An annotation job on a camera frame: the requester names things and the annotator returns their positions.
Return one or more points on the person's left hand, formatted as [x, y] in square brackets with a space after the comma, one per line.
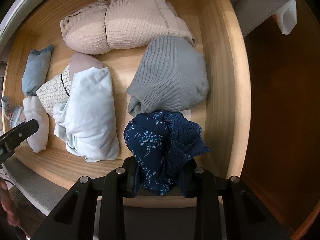
[8, 205]

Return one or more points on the white underwear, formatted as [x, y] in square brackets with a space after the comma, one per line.
[37, 115]

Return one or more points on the patterned white cabinet cover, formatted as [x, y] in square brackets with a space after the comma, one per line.
[287, 17]

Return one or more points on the small patterned grey sock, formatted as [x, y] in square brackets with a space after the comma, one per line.
[7, 105]

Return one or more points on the beige lace bra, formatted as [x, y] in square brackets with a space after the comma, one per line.
[125, 25]

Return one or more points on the honeycomb print underwear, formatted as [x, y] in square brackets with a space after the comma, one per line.
[55, 90]

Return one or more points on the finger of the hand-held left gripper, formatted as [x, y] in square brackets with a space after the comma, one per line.
[22, 130]

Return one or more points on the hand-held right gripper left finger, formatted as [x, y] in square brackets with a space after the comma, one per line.
[130, 177]

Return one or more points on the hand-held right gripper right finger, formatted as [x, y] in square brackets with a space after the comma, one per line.
[190, 180]

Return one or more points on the navy floral lace underwear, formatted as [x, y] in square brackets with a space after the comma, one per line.
[150, 140]

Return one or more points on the wooden drawer with grey front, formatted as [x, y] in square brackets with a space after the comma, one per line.
[120, 65]

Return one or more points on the light blue underwear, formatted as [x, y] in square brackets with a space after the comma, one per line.
[90, 110]

